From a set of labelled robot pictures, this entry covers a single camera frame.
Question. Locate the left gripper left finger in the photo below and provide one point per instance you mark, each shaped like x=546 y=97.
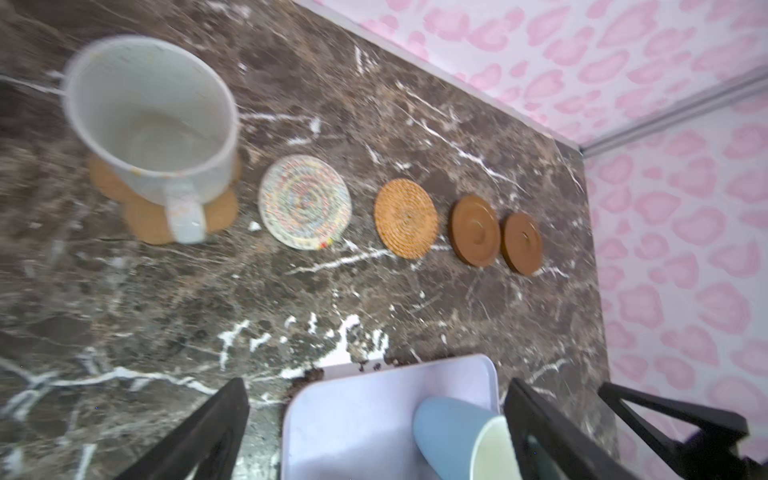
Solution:
x=206 y=444

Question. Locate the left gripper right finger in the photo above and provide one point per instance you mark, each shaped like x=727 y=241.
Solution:
x=548 y=445

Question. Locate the light blue mug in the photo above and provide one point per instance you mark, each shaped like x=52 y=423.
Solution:
x=460 y=440

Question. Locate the brown wooden round coaster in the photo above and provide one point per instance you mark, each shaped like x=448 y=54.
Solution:
x=474 y=231

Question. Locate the cork paw-shaped coaster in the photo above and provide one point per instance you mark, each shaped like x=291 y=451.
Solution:
x=147 y=221

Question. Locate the white multicolour woven coaster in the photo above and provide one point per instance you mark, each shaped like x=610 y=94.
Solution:
x=304 y=203

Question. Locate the rattan woven round coaster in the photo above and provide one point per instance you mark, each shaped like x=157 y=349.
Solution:
x=406 y=219

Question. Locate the white speckled mug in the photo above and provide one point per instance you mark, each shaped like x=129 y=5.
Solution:
x=162 y=119

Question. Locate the lavender plastic tray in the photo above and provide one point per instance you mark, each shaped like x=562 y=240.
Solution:
x=359 y=425

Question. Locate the aluminium diagonal frame strut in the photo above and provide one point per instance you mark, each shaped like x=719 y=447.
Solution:
x=731 y=91

